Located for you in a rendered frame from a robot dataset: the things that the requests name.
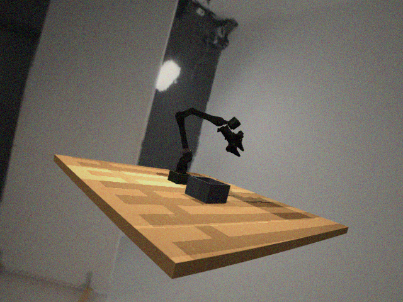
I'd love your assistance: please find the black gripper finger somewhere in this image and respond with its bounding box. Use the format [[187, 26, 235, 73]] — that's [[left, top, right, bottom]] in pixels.
[[236, 140, 244, 151], [229, 146, 240, 157]]

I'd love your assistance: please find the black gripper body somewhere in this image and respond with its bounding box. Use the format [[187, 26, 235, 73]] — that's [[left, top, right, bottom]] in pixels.
[[224, 132, 241, 151]]

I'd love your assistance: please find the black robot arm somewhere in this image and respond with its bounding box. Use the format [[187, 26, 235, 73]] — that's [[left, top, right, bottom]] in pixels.
[[175, 108, 244, 174]]

